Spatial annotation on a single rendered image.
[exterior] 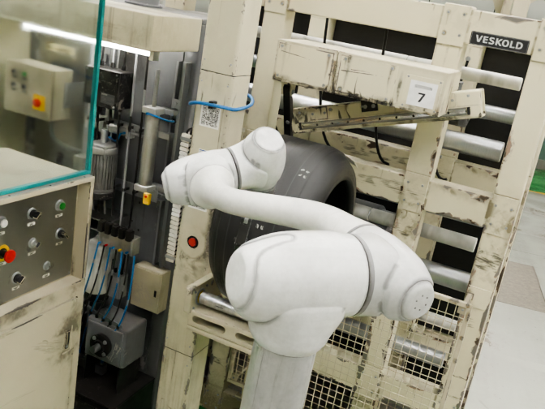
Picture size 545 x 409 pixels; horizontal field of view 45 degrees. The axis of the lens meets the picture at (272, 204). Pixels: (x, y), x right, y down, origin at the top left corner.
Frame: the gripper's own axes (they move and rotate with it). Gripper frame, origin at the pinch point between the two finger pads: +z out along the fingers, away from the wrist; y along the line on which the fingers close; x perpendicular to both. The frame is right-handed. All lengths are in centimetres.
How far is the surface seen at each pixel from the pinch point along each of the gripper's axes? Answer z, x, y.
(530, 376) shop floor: 215, 179, -85
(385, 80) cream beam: 1, 25, -69
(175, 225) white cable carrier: 50, -28, -19
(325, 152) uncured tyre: 8.1, 14.2, -38.7
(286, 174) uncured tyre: 5.7, 4.9, -24.8
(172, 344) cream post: 82, -17, 12
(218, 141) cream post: 20.0, -20.5, -38.2
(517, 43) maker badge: -5, 65, -99
